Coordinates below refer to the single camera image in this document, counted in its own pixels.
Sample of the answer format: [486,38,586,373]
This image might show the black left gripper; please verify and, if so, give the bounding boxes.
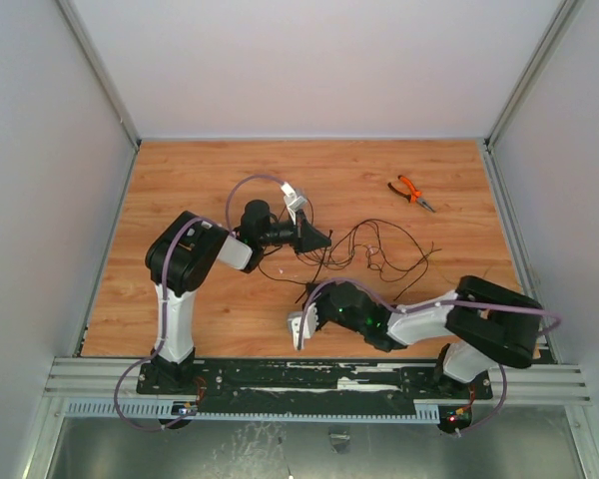
[260,210,332,255]

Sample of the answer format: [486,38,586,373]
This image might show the dark brown wire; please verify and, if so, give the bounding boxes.
[297,246,355,268]

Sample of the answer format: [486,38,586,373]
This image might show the black wire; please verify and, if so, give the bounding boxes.
[328,219,443,300]
[257,258,310,285]

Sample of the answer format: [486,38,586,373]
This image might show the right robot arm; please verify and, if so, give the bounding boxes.
[287,275,548,397]

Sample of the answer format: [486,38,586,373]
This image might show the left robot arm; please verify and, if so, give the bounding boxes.
[145,200,331,394]

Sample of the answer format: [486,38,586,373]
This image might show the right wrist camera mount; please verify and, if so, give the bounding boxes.
[287,301,326,351]

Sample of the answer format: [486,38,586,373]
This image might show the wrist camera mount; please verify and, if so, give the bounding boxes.
[287,301,326,351]
[281,182,307,224]

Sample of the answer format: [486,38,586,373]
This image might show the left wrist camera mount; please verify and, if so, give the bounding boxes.
[281,182,307,224]

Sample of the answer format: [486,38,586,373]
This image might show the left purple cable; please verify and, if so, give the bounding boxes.
[113,174,286,433]

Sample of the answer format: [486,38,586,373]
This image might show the orange handled pliers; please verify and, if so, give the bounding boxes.
[386,175,435,213]

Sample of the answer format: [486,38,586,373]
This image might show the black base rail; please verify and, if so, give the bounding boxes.
[136,358,493,417]

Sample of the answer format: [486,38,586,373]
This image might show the grey slotted cable duct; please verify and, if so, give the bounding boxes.
[63,398,440,425]

